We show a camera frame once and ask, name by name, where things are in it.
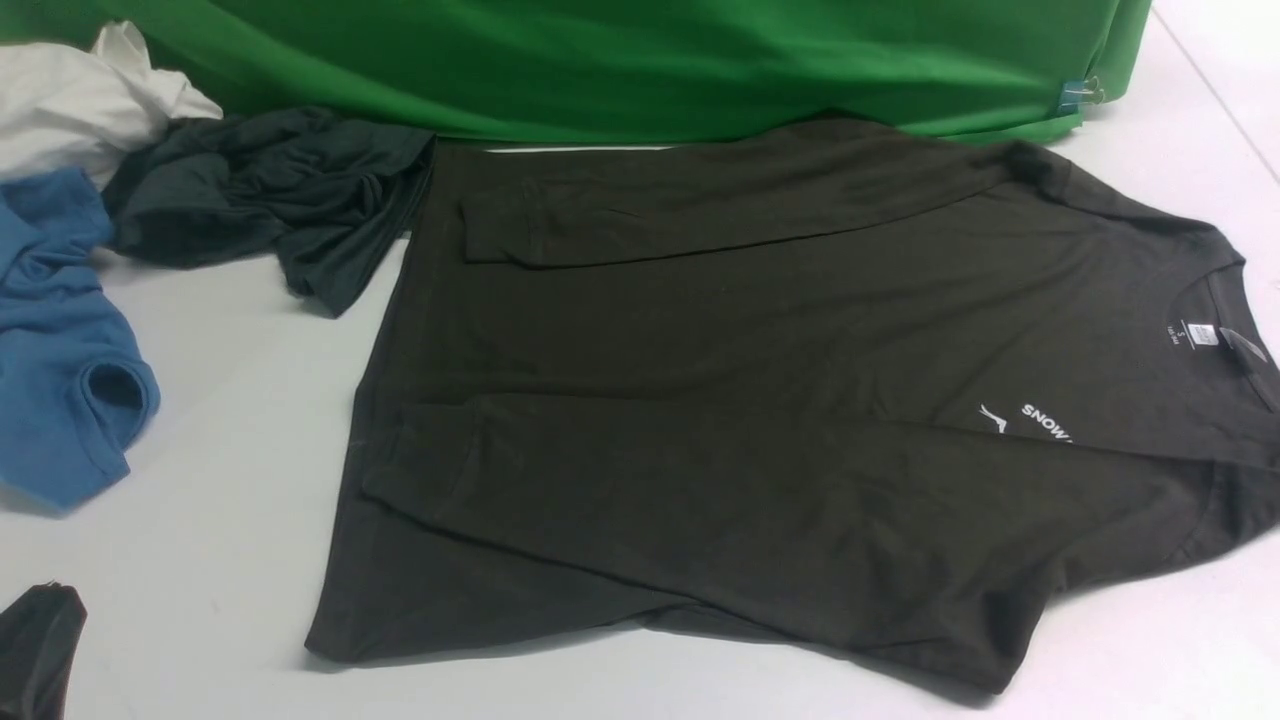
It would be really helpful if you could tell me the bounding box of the dark teal crumpled garment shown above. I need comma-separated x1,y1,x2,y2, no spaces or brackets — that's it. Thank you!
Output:
102,108,436,316

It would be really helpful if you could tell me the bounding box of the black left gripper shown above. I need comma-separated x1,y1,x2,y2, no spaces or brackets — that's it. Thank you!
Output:
1,583,87,719

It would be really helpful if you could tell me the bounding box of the green backdrop cloth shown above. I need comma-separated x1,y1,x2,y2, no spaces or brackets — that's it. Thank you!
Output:
3,1,1151,145

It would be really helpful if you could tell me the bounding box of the blue crumpled garment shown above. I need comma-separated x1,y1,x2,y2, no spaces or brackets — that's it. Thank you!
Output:
1,167,160,514

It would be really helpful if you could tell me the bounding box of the blue binder clip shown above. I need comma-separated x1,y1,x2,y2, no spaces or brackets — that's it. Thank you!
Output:
1056,76,1106,117

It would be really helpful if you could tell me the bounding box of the white crumpled garment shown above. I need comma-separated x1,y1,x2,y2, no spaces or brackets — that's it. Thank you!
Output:
1,20,223,190

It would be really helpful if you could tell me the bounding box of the dark gray long-sleeve top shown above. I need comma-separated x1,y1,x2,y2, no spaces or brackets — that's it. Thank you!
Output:
305,118,1279,694

